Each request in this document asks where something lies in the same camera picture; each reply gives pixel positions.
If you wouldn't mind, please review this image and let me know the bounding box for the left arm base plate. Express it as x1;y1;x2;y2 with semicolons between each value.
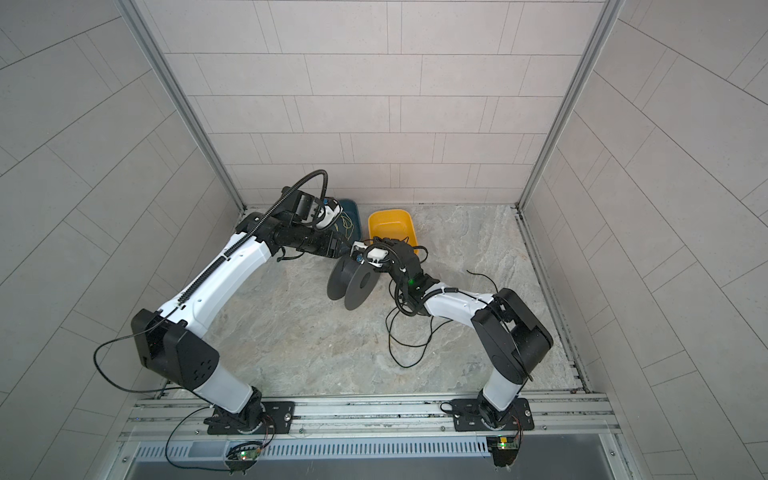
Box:
203;401;296;435

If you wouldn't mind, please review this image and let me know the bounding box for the black cable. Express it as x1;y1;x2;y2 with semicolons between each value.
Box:
383;269;502;370

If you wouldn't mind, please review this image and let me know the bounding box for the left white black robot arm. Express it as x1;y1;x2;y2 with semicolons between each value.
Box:
129;169;350;433

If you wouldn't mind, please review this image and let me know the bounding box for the aluminium mounting rail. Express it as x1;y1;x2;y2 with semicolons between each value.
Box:
117;392;620;441

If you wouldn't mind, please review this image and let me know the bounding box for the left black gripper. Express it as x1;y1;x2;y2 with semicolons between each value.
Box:
289;225;356;258

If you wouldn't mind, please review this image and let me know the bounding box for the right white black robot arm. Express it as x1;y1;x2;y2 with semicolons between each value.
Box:
353;237;554;429

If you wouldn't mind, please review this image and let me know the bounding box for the right circuit board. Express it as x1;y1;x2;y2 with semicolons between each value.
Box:
486;435;521;468

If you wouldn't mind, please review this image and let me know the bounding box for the circuit board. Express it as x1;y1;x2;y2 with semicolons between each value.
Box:
226;441;263;462
486;435;521;468

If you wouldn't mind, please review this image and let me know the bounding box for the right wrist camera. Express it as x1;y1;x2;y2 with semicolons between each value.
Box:
351;241;389;268

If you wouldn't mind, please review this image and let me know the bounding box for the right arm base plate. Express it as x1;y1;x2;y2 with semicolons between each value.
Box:
440;395;535;432

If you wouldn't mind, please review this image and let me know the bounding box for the left circuit board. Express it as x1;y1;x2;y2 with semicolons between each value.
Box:
226;441;263;462

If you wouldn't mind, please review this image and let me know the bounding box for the dark grey cable spool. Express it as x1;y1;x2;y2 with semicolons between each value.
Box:
326;256;380;311

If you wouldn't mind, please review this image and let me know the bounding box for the teal plastic bin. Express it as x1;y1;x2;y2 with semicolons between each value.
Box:
333;199;363;242

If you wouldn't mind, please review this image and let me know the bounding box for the yellow plastic bin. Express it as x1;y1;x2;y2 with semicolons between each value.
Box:
368;209;419;247

